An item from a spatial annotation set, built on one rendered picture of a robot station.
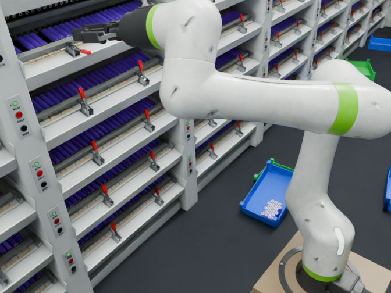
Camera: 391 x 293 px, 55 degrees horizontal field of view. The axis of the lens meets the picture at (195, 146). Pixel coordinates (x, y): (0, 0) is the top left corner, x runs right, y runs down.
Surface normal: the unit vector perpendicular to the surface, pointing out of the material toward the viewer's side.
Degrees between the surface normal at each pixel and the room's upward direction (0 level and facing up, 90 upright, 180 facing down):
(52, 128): 20
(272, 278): 0
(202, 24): 72
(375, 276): 0
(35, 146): 90
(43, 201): 90
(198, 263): 0
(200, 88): 57
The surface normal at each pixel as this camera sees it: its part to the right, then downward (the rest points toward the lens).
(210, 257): -0.04, -0.82
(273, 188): -0.23, -0.63
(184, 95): -0.01, 0.22
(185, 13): -0.29, -0.04
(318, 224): -0.33, -0.75
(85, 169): 0.22, -0.67
